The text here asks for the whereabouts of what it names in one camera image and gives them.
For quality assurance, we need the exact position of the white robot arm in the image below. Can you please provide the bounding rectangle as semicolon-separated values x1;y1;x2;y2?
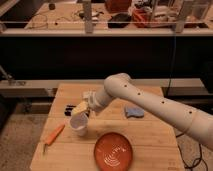
72;73;213;151

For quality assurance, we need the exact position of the red-orange round plate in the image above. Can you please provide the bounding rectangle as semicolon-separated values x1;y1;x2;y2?
94;132;133;171

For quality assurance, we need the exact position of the blue crumpled cloth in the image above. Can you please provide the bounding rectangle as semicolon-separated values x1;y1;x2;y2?
124;106;144;118

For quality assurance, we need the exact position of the grey metal post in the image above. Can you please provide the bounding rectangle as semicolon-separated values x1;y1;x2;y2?
82;0;93;34

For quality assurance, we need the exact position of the black rectangular bar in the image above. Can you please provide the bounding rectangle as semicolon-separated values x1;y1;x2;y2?
64;105;76;116

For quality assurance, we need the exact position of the black cable on floor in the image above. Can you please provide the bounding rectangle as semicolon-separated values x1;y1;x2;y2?
175;132;210;171

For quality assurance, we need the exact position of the orange toy carrot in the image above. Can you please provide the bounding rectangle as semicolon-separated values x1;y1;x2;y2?
43;124;65;154

